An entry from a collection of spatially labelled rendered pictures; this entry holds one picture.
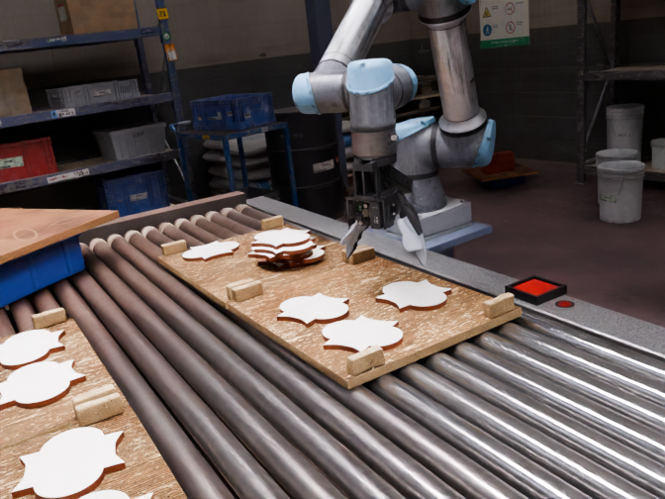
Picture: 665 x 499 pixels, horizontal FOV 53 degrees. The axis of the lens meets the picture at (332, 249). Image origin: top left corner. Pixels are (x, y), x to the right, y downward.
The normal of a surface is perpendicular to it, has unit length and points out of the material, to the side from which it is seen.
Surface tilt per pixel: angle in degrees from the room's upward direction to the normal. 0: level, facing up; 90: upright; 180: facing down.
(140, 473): 0
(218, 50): 90
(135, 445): 0
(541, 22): 90
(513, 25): 90
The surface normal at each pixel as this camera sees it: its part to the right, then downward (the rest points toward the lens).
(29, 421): -0.11, -0.95
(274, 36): 0.59, 0.18
